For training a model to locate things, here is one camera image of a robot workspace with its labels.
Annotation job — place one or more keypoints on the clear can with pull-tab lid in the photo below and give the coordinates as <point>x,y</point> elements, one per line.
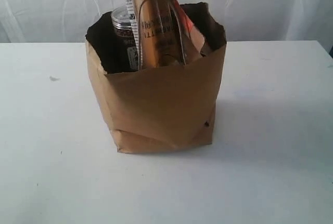
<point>123,30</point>

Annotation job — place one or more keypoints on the spaghetti package dark blue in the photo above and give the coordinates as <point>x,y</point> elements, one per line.
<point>157,33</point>

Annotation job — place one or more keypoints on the brown orange snack pouch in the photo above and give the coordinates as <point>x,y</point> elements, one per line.
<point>192,37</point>

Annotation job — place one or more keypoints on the brown paper shopping bag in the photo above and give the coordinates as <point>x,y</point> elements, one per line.
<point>160,109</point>

